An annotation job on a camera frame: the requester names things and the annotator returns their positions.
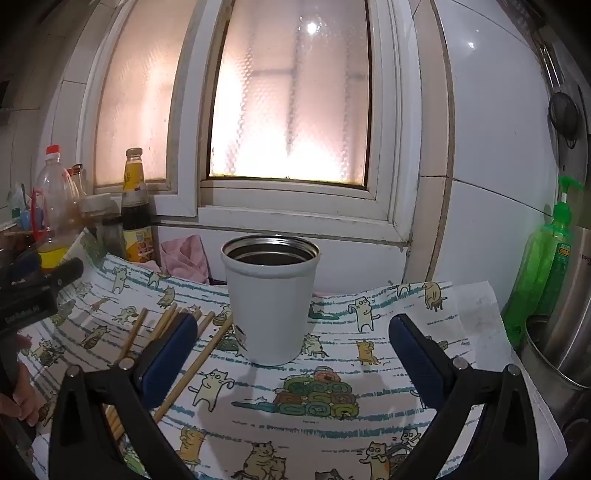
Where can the green dish soap pump bottle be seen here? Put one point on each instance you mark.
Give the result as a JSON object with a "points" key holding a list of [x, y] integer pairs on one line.
{"points": [[531, 277]]}

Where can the black mesh strainer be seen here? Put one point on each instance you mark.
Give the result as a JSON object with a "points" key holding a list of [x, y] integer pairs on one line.
{"points": [[563, 115]]}

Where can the dark glass jar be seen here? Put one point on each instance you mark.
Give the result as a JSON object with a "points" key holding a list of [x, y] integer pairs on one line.
{"points": [[113, 235]]}

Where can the clear oil bottle red cap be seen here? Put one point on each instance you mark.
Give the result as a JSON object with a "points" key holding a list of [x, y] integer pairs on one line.
{"points": [[55, 198]]}

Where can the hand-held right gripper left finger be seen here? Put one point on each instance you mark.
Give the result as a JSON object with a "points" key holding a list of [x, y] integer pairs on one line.
{"points": [[168, 355]]}

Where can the white steel-lined cup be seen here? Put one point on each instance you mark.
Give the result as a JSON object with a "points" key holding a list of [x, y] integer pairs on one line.
{"points": [[270, 314]]}

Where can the pink cloth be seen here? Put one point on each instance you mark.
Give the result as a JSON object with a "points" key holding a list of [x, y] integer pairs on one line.
{"points": [[184, 258]]}

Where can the blue cup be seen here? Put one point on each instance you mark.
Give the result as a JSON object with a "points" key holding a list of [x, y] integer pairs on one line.
{"points": [[25, 219]]}

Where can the dark sauce bottle yellow label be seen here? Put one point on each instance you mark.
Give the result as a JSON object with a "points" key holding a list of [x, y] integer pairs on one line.
{"points": [[137, 221]]}

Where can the jar with white lid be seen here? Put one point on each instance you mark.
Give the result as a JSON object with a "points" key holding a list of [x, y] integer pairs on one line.
{"points": [[94, 203]]}

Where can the white green packet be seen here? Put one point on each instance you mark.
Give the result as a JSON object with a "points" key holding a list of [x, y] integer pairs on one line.
{"points": [[16, 196]]}

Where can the tall steel container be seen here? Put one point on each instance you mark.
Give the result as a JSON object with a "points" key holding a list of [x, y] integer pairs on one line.
{"points": [[575, 300]]}

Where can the small bottle dark cap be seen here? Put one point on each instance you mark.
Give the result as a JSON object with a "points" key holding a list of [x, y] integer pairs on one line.
{"points": [[78, 176]]}

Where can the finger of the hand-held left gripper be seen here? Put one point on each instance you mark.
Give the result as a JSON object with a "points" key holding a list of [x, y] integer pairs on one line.
{"points": [[25, 266], [64, 273]]}

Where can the person's left hand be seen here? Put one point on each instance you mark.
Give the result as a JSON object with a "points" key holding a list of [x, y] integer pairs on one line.
{"points": [[27, 397]]}

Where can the pile of bamboo chopsticks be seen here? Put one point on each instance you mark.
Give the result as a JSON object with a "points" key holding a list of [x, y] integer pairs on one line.
{"points": [[202, 360]]}

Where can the white paper sheet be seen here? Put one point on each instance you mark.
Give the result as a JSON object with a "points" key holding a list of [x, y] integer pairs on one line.
{"points": [[480, 314]]}

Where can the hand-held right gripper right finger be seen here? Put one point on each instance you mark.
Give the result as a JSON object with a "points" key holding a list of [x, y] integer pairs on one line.
{"points": [[411, 360]]}

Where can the steel pot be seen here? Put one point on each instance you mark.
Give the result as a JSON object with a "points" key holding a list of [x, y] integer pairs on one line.
{"points": [[549, 369]]}

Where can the cat-printed cloth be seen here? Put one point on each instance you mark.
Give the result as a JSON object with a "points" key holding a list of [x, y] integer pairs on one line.
{"points": [[286, 415]]}

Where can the white-framed frosted window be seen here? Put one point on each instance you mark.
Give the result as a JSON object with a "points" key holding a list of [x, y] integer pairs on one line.
{"points": [[295, 115]]}

